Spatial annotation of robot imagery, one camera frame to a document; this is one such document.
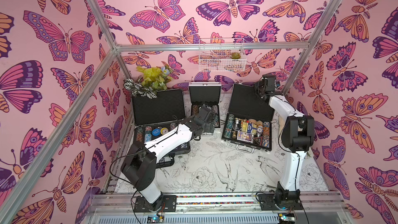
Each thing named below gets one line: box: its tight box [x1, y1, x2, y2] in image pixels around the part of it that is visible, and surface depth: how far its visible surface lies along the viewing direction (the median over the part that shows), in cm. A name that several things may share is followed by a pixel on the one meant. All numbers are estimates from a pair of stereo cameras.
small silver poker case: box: [188, 81, 222, 129], surface depth 103 cm
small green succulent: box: [230, 51, 241, 60], surface depth 95 cm
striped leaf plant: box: [123, 75, 158, 100], surface depth 96 cm
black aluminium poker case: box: [221, 83, 275, 151], surface depth 99 cm
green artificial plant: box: [136, 65, 173, 91], surface depth 105 cm
